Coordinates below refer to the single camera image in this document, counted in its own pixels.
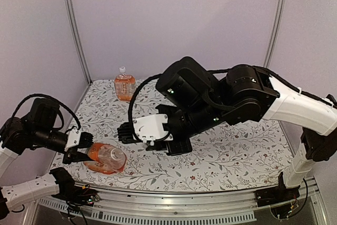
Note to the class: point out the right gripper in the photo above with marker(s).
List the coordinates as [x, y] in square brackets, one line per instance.
[181, 148]

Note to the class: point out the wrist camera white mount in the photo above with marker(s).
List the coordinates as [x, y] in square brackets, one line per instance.
[150, 129]
[73, 138]

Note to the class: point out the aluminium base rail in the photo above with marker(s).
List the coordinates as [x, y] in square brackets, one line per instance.
[125, 206]

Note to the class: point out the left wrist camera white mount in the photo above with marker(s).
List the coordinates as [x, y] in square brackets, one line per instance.
[73, 138]

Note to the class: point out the left aluminium corner post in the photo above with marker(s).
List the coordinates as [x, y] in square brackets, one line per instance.
[77, 40]

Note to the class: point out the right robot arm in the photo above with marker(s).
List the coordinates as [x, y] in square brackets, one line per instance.
[200, 101]

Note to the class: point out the orange tea bottle front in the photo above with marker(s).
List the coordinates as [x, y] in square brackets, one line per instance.
[105, 159]

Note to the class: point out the floral tablecloth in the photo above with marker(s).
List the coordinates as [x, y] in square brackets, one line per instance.
[243, 156]

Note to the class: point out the aluminium corner post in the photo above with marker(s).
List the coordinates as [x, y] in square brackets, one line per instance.
[77, 40]
[274, 32]

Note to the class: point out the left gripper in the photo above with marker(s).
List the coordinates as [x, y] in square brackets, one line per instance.
[75, 156]

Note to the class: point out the orange tea bottle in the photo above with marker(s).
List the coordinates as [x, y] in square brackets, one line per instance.
[105, 159]
[124, 85]

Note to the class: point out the right aluminium corner post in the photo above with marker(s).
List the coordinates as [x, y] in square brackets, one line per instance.
[274, 32]

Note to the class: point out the orange tea bottle back left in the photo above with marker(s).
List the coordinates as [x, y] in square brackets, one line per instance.
[124, 85]

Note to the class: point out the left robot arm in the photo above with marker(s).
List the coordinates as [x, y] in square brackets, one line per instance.
[41, 121]

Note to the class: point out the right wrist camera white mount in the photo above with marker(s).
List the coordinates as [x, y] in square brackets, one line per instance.
[150, 129]

